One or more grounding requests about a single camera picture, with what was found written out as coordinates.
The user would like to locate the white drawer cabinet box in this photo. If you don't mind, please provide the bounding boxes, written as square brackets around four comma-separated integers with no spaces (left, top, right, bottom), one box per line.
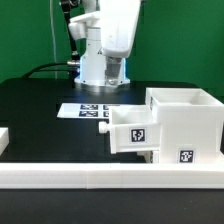
[145,88,224,164]

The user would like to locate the black cable on table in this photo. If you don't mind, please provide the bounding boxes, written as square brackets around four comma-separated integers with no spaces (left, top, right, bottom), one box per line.
[21,62,81,80]

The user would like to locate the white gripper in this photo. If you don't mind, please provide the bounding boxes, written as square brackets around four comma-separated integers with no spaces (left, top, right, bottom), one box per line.
[100,0,141,86]

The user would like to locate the white base tag plate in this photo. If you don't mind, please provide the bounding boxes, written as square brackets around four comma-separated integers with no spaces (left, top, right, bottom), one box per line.
[57,103,110,119]

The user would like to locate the white drawer with tag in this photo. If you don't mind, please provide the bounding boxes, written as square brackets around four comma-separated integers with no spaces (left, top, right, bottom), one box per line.
[98,105,161,154]

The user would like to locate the white hanging cable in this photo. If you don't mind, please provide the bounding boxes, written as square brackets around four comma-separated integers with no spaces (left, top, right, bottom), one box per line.
[49,0,58,80]

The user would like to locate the white drawer front with knob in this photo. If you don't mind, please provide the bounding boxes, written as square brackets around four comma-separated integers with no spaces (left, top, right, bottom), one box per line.
[137,151,153,163]

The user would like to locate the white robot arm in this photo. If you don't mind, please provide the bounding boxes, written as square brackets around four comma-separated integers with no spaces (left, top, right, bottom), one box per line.
[68,0,142,92]

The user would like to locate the white U-shaped fence wall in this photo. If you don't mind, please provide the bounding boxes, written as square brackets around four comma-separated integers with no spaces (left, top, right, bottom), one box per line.
[0,127,224,190]

